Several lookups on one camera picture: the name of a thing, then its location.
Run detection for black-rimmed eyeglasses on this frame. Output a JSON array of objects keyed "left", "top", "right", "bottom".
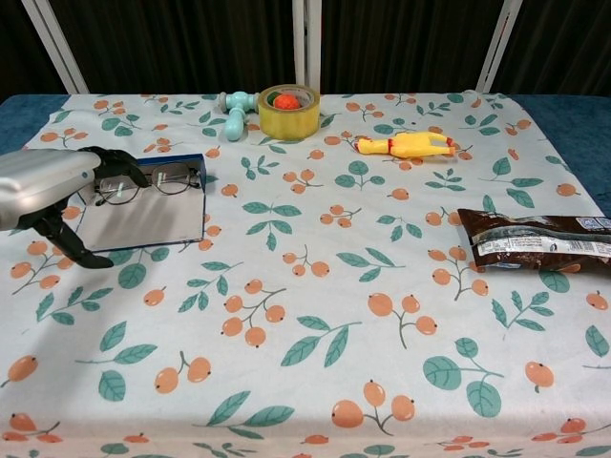
[{"left": 93, "top": 161, "right": 201, "bottom": 207}]

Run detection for yellow packing tape roll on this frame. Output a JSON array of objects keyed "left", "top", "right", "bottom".
[{"left": 257, "top": 84, "right": 321, "bottom": 140}]

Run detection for black pleated curtain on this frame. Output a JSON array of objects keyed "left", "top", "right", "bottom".
[{"left": 0, "top": 0, "right": 611, "bottom": 96}]

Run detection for yellow rubber chicken toy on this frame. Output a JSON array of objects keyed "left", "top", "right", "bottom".
[{"left": 352, "top": 132, "right": 457, "bottom": 161}]

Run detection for blue eyeglasses box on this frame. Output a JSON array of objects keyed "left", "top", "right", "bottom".
[{"left": 69, "top": 152, "right": 209, "bottom": 254}]

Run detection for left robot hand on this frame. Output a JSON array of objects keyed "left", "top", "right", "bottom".
[{"left": 0, "top": 145, "right": 150, "bottom": 270}]

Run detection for brown snack packet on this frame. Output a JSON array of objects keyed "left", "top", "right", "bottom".
[{"left": 456, "top": 207, "right": 611, "bottom": 273}]

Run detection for floral print tablecloth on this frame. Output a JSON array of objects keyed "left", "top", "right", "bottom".
[{"left": 0, "top": 90, "right": 611, "bottom": 458}]

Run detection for white frame post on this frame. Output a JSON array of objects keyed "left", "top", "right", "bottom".
[
  {"left": 474, "top": 0, "right": 524, "bottom": 94},
  {"left": 291, "top": 0, "right": 322, "bottom": 94},
  {"left": 21, "top": 0, "right": 90, "bottom": 94}
]

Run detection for teal toy hammer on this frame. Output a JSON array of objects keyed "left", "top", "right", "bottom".
[{"left": 218, "top": 91, "right": 262, "bottom": 143}]

